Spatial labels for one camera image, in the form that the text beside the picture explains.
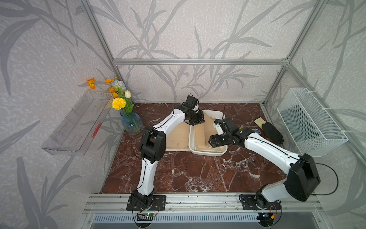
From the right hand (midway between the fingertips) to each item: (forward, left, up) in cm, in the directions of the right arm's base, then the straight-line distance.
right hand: (213, 139), depth 84 cm
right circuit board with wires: (-38, -24, -15) cm, 47 cm away
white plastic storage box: (+27, -7, -9) cm, 29 cm away
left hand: (+13, +3, +2) cm, 14 cm away
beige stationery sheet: (+20, +1, -6) cm, 21 cm away
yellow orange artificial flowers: (+14, +52, +20) cm, 57 cm away
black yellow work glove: (+14, -43, -11) cm, 46 cm away
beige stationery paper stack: (+6, +6, -3) cm, 9 cm away
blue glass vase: (+14, +53, 0) cm, 55 cm away
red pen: (-6, +57, +20) cm, 61 cm away
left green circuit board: (-36, +36, -14) cm, 53 cm away
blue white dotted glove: (+14, -34, -12) cm, 39 cm away
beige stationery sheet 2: (+4, +22, -5) cm, 23 cm away
